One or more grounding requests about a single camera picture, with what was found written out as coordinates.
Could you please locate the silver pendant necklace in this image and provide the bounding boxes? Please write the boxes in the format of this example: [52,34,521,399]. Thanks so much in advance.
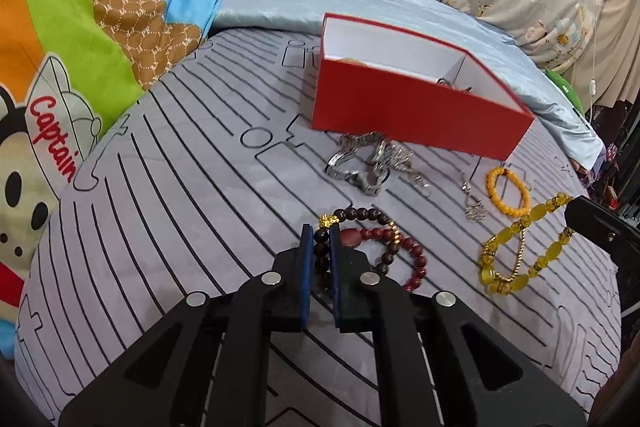
[459,169,489,223]

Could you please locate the orange bead bracelet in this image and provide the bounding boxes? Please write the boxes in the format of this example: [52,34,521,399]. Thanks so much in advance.
[486,166,532,218]

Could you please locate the silver bangle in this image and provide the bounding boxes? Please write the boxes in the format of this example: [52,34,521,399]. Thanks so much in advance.
[324,145,364,180]

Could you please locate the silver chain watch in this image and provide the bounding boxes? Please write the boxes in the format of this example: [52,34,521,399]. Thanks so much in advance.
[342,132,432,198]

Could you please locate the red bead bracelet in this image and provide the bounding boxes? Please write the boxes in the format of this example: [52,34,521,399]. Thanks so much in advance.
[340,228,430,293]

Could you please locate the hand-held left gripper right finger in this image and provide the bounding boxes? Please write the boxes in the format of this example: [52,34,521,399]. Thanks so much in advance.
[330,227,586,427]

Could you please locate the white cable with switch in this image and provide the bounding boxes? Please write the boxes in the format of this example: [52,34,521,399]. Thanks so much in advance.
[584,0,609,128]

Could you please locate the beige curtain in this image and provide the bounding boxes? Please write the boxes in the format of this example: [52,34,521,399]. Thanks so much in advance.
[565,0,640,108]

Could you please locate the dark bead bracelet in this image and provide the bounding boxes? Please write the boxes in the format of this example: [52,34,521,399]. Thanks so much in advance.
[312,206,401,300]

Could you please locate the light blue pillow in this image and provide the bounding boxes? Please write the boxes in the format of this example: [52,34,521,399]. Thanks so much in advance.
[207,0,604,170]

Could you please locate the colourful cartoon blanket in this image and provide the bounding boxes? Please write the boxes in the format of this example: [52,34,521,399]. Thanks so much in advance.
[0,0,226,358]

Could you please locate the yellow bead necklace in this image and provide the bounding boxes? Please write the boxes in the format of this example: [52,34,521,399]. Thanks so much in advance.
[477,192,575,298]

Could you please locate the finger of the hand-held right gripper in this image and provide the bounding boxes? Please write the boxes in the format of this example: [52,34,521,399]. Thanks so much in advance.
[565,196,640,268]

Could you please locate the gold chain bracelet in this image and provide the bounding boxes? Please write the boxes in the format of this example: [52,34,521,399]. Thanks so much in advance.
[482,217,531,284]

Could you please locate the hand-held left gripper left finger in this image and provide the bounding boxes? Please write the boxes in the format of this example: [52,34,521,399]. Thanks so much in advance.
[59,224,315,427]

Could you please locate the green plush toy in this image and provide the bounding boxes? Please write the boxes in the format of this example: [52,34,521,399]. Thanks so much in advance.
[545,68,586,112]

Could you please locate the red cardboard box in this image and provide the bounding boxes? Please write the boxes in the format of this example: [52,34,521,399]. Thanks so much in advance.
[311,12,536,162]

